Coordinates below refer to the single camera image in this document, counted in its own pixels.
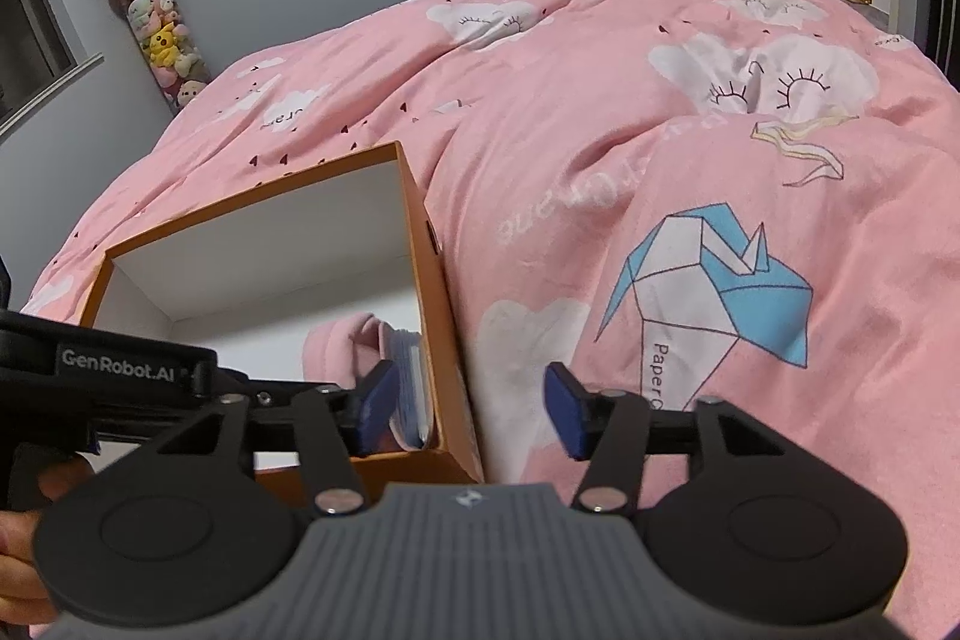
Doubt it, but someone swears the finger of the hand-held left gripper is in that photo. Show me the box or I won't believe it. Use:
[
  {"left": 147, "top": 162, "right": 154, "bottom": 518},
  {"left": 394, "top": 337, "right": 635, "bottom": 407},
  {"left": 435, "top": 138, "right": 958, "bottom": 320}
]
[{"left": 196, "top": 364, "right": 353, "bottom": 420}]

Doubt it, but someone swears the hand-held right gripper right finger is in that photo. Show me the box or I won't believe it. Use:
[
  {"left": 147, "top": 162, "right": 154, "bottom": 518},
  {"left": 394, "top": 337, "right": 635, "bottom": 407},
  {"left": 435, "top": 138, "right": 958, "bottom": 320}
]
[{"left": 545, "top": 361, "right": 796, "bottom": 515}]

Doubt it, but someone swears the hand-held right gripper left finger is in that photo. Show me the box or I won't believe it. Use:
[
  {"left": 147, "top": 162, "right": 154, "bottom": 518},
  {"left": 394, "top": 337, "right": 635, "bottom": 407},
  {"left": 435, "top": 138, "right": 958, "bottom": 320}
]
[{"left": 160, "top": 361, "right": 400, "bottom": 518}]

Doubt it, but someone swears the pink zipper pouch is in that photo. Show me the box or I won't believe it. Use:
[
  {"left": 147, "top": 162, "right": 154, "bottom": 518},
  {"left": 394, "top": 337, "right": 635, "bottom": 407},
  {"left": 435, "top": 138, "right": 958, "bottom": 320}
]
[{"left": 304, "top": 312, "right": 421, "bottom": 455}]

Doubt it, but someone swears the orange cardboard box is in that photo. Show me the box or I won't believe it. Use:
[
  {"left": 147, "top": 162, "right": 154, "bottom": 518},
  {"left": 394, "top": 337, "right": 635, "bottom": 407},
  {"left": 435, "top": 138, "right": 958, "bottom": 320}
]
[{"left": 77, "top": 141, "right": 490, "bottom": 513}]

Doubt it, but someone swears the person's left hand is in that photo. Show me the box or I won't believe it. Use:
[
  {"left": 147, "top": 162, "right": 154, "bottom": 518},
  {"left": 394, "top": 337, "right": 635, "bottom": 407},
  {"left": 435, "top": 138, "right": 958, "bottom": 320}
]
[{"left": 0, "top": 458, "right": 97, "bottom": 637}]

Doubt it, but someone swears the grey blue box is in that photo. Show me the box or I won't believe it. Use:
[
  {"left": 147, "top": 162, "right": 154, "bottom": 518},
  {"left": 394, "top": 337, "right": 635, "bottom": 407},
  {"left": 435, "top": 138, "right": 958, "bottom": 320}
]
[{"left": 386, "top": 325, "right": 437, "bottom": 450}]

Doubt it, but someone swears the pink printed blanket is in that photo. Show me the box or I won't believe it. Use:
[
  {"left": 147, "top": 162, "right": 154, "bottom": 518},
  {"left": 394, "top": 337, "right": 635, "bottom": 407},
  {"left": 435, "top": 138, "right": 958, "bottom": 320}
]
[{"left": 15, "top": 0, "right": 960, "bottom": 640}]

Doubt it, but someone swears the clear tube of plush toys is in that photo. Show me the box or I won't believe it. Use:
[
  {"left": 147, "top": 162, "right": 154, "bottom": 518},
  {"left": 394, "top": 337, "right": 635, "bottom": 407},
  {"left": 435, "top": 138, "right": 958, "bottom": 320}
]
[{"left": 105, "top": 0, "right": 215, "bottom": 118}]

